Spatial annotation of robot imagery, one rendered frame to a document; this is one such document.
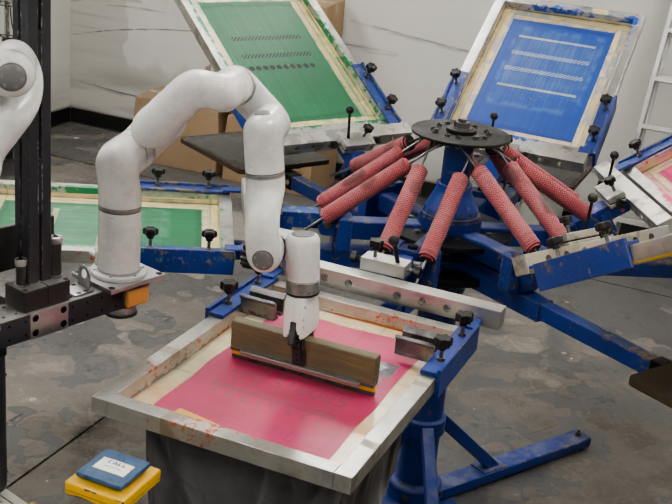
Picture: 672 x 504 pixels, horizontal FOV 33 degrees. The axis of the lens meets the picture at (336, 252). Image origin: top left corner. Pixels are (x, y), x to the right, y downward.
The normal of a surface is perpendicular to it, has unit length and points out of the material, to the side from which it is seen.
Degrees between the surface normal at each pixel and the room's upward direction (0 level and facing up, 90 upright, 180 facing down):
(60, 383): 0
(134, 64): 90
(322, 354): 91
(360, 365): 91
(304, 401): 0
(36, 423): 0
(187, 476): 95
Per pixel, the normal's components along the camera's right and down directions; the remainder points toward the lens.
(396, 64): -0.40, 0.29
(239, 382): 0.09, -0.93
